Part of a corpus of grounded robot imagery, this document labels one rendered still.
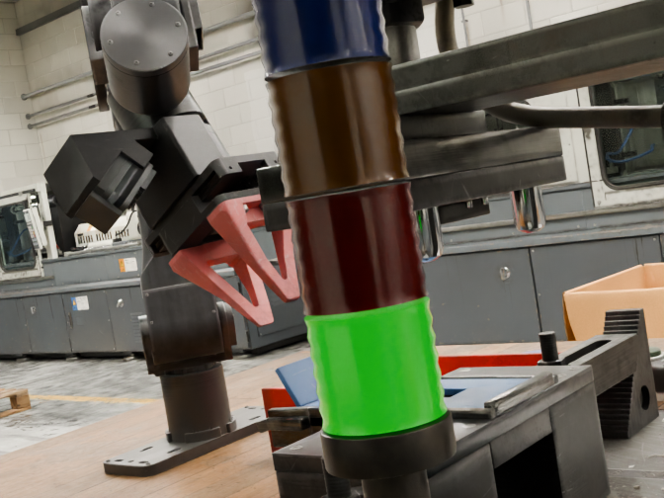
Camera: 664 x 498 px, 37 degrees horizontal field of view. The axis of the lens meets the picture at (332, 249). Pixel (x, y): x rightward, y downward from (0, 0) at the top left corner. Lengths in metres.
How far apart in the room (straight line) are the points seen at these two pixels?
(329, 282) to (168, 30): 0.41
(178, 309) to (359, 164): 0.66
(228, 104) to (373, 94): 9.98
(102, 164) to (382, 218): 0.39
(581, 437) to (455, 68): 0.25
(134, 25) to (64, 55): 11.90
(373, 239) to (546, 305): 5.53
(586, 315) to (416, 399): 2.72
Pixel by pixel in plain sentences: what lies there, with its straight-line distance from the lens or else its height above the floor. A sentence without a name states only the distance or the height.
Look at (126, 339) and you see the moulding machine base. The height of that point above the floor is 0.19.
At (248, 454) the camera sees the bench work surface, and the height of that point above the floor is 0.90.
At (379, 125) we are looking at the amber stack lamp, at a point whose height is 1.14.
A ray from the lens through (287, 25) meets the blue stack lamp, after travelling 0.28.
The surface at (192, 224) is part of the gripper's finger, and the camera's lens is 0.68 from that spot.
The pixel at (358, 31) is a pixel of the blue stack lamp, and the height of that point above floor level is 1.16.
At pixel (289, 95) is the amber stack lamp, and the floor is 1.15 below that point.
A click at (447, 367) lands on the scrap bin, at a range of 0.90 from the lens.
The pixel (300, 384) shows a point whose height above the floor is 1.00.
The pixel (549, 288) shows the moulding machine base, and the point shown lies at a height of 0.40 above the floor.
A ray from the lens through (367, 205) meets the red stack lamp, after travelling 0.27.
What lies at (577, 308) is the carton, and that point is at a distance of 3.01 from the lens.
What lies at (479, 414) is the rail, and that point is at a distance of 0.55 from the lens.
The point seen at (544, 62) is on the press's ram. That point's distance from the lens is 0.49.
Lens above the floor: 1.12
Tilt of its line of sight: 3 degrees down
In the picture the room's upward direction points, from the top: 9 degrees counter-clockwise
